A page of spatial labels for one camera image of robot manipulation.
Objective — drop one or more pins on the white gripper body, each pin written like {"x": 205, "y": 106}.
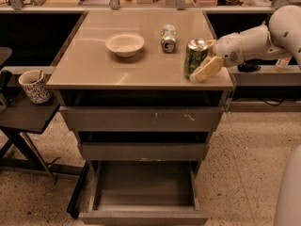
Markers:
{"x": 228, "y": 49}

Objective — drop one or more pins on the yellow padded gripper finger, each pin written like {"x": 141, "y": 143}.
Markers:
{"x": 211, "y": 47}
{"x": 208, "y": 67}

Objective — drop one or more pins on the green soda can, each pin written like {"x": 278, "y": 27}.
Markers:
{"x": 196, "y": 51}

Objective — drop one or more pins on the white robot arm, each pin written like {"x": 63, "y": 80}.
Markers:
{"x": 280, "y": 38}

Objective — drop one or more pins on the silver soda can lying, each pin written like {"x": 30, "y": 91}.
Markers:
{"x": 168, "y": 38}

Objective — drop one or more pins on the grey drawer cabinet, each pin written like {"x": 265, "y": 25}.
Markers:
{"x": 89, "y": 74}

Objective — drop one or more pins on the middle grey drawer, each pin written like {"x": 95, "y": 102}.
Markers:
{"x": 143, "y": 151}

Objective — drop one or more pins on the grey drawer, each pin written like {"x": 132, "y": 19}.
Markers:
{"x": 144, "y": 193}
{"x": 141, "y": 119}
{"x": 143, "y": 151}

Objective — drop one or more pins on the top grey drawer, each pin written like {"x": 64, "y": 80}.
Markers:
{"x": 141, "y": 119}

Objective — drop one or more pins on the bottom grey drawer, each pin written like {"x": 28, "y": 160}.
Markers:
{"x": 144, "y": 193}

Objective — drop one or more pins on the black object on ledge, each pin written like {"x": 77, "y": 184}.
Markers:
{"x": 249, "y": 66}

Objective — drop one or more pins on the orange drink bottle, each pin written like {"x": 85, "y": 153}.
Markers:
{"x": 282, "y": 63}

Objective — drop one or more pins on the white paper bowl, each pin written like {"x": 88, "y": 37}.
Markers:
{"x": 124, "y": 44}

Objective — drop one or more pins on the patterned white mug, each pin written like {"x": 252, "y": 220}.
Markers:
{"x": 34, "y": 86}

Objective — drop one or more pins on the dark side table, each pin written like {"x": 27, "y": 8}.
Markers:
{"x": 20, "y": 118}

